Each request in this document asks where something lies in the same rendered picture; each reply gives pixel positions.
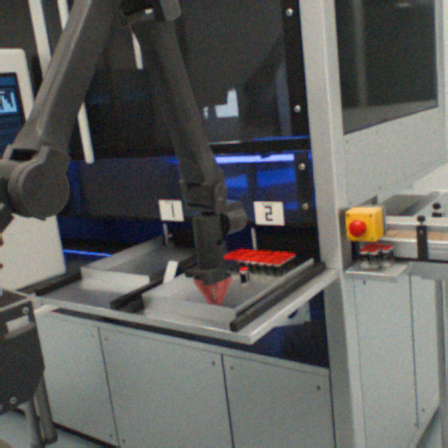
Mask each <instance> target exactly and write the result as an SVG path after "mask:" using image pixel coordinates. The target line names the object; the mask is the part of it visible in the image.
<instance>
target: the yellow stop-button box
mask: <svg viewBox="0 0 448 448"><path fill-rule="evenodd" d="M354 220H361V221H363V222H364V223H365V224H366V226H367V232H366V233H365V235H363V236H362V237H352V236H351V235H350V233H349V232H348V226H349V224H350V223H351V222H353V221H354ZM346 225H347V240H352V241H369V242H376V241H377V240H378V239H380V237H383V236H385V235H386V224H385V207H384V206H354V207H353V208H351V209H349V210H348V211H347V212H346Z"/></svg>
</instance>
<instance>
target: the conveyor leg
mask: <svg viewBox="0 0 448 448"><path fill-rule="evenodd" d="M421 279H422V280H435V304H436V328H437V353H438V377H439V402H440V425H441V448H448V279H439V278H429V277H421Z"/></svg>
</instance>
